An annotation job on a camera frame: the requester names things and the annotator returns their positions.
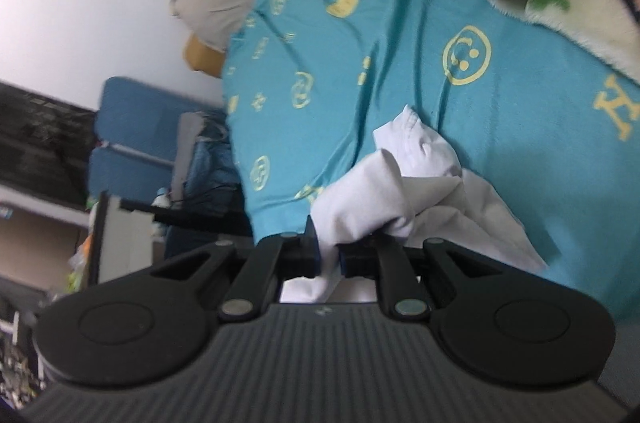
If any white cloth garment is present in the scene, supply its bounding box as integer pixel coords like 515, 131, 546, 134
280, 107, 546, 304

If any dark blue clothes pile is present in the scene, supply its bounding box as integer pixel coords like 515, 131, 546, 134
165, 110, 244, 258

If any wooden bed headboard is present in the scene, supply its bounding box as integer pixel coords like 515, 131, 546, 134
183, 34, 226, 79

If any dark desk with clutter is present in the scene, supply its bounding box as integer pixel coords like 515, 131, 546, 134
1, 84, 162, 407

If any teal patterned bed sheet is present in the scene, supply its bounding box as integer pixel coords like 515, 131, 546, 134
224, 0, 639, 318

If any blue chair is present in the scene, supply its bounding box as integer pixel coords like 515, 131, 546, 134
88, 76, 224, 204

